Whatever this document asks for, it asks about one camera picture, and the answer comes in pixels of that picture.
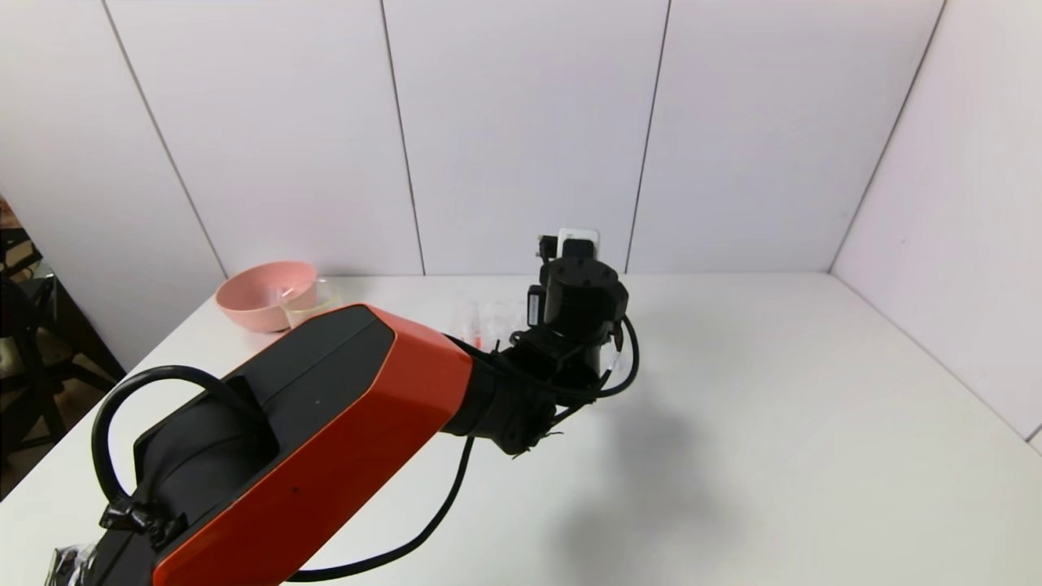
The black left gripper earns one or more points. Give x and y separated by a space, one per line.
535 307

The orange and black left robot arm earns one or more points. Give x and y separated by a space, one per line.
326 423

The clear acrylic test tube rack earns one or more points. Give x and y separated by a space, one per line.
501 317

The test tube with red pigment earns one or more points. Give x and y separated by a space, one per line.
475 330

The clear glass beaker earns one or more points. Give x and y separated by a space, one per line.
313 301

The pink plastic bowl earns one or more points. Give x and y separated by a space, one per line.
252 299

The dark background furniture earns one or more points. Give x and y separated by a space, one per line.
32 342

